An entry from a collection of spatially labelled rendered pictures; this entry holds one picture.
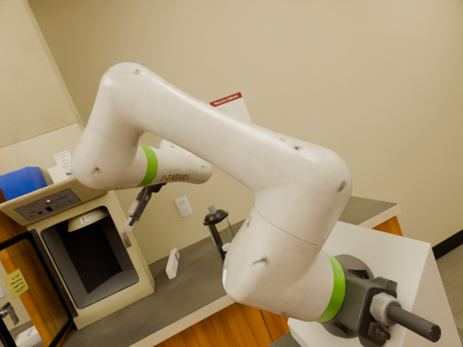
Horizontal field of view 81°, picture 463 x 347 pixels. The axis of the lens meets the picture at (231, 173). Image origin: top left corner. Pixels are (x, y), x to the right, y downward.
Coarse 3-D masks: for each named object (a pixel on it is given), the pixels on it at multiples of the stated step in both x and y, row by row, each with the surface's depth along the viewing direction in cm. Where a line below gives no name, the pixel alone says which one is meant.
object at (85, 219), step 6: (90, 210) 114; (96, 210) 115; (102, 210) 118; (78, 216) 112; (84, 216) 112; (90, 216) 112; (96, 216) 114; (102, 216) 115; (72, 222) 112; (78, 222) 111; (84, 222) 111; (90, 222) 111; (72, 228) 111; (78, 228) 110
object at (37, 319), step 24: (24, 240) 99; (0, 264) 85; (24, 264) 94; (0, 288) 81; (24, 288) 90; (48, 288) 101; (0, 312) 78; (24, 312) 86; (48, 312) 96; (0, 336) 76; (24, 336) 83; (48, 336) 92
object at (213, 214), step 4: (208, 208) 108; (212, 208) 107; (212, 212) 107; (216, 212) 108; (220, 212) 106; (224, 212) 108; (208, 216) 107; (212, 216) 105; (216, 216) 105; (204, 220) 108; (208, 220) 105
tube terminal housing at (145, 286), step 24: (24, 144) 103; (48, 144) 105; (72, 144) 108; (0, 168) 102; (48, 168) 106; (48, 216) 106; (72, 216) 108; (120, 216) 113; (144, 264) 120; (144, 288) 116; (96, 312) 111
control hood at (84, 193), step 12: (72, 180) 98; (36, 192) 95; (48, 192) 97; (84, 192) 104; (96, 192) 106; (0, 204) 92; (12, 204) 94; (24, 204) 96; (72, 204) 105; (12, 216) 97
